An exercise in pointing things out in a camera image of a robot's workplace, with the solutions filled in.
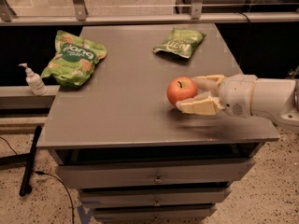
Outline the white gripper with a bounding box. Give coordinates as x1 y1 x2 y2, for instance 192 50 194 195
176 75 258 118

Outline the red apple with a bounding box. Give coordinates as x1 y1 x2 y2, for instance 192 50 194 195
166 77 198 105

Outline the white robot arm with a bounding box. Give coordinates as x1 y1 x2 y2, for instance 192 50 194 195
176 74 299 133

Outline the green jalapeno chip bag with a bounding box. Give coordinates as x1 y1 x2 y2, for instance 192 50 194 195
153 27 206 59

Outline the green rice cake bag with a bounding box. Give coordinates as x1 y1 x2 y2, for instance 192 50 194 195
41 30 107 88

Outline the grey drawer cabinet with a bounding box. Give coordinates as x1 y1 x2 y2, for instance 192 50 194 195
36 23 280 224

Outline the middle grey drawer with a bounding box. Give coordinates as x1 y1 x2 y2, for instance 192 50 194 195
80 188 231 208

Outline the grey drawer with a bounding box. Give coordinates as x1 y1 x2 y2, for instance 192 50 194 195
80 188 231 208
93 205 216 222
56 158 255 189

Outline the bottom grey drawer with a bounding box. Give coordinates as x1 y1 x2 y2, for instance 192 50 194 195
93 205 216 222

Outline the grey metal railing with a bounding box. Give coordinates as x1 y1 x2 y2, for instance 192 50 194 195
0 0 299 25

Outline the top grey drawer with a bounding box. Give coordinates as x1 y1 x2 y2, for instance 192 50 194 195
56 158 255 189

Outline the white pump sanitizer bottle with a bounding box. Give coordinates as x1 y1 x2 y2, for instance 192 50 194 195
20 63 47 95

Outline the black stick tool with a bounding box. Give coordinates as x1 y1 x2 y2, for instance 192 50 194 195
19 126 42 197

